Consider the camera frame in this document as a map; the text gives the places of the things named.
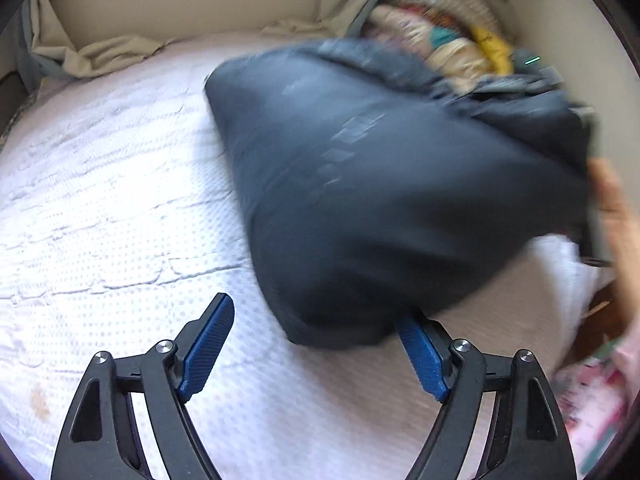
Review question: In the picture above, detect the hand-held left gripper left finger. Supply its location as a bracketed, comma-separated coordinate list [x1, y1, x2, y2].
[50, 292, 236, 480]

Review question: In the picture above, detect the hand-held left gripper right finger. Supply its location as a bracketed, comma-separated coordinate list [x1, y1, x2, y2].
[395, 309, 573, 480]

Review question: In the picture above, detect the dark navy jacket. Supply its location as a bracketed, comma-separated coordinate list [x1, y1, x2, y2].
[204, 37, 601, 348]

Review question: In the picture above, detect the person's right forearm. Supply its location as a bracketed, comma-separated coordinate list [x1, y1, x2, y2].
[589, 157, 640, 346]

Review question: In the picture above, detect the pile of colourful clothes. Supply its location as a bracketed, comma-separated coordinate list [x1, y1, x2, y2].
[365, 0, 533, 97]

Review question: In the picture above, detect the white quilted mattress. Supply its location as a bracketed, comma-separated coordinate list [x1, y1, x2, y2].
[0, 30, 593, 480]

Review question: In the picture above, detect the pink printed cloth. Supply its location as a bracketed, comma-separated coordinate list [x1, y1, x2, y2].
[552, 335, 635, 477]

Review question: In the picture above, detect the beige crumpled sheet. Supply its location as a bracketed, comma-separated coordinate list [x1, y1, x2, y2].
[20, 0, 173, 80]
[270, 0, 393, 43]

